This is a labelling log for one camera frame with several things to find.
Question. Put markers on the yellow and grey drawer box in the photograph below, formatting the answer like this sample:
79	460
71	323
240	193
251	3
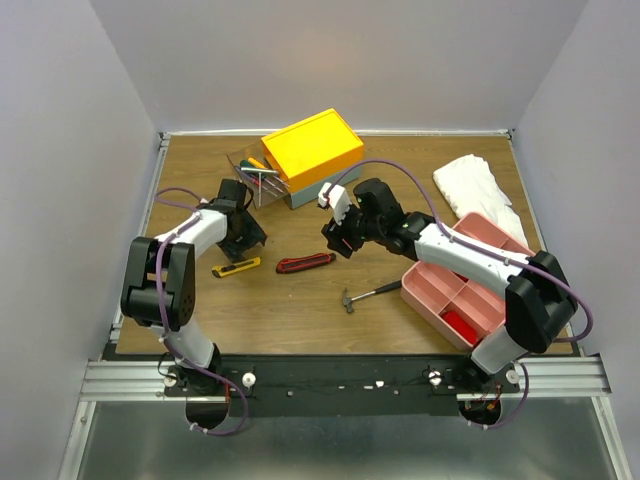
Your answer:
311	152

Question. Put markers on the orange screwdriver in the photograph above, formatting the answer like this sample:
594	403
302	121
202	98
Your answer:
256	163

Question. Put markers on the red black utility knife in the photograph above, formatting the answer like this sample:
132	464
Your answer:
299	264

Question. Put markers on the red tape roll lower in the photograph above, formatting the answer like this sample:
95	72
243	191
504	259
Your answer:
462	331

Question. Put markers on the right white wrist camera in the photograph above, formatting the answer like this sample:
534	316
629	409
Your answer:
335	197

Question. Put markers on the silver T-handle wrench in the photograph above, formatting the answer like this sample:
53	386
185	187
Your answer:
261	174

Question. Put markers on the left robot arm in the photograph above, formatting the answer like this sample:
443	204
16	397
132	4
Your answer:
159	288

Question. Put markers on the pink divided tray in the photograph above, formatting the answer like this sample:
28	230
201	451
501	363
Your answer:
430	290

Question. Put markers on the blue red screwdriver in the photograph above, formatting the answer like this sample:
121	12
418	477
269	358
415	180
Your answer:
263	187

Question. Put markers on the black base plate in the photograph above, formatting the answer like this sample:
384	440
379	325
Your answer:
293	385

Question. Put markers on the yellow utility knife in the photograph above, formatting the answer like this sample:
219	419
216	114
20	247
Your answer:
236	267

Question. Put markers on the small black hammer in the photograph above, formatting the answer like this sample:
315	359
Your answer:
348	302

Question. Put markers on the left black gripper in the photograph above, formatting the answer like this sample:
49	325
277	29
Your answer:
254	233

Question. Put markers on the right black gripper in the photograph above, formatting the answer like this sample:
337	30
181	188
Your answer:
341	236

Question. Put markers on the white folded cloth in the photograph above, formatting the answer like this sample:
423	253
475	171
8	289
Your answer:
468	186

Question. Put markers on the transparent smoky drawer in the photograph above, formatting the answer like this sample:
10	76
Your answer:
258	151

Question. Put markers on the green handle screwdriver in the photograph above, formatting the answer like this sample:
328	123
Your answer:
273	182

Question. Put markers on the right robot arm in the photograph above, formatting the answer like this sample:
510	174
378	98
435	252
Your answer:
538	301

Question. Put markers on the aluminium rail frame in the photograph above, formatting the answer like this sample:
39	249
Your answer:
139	381

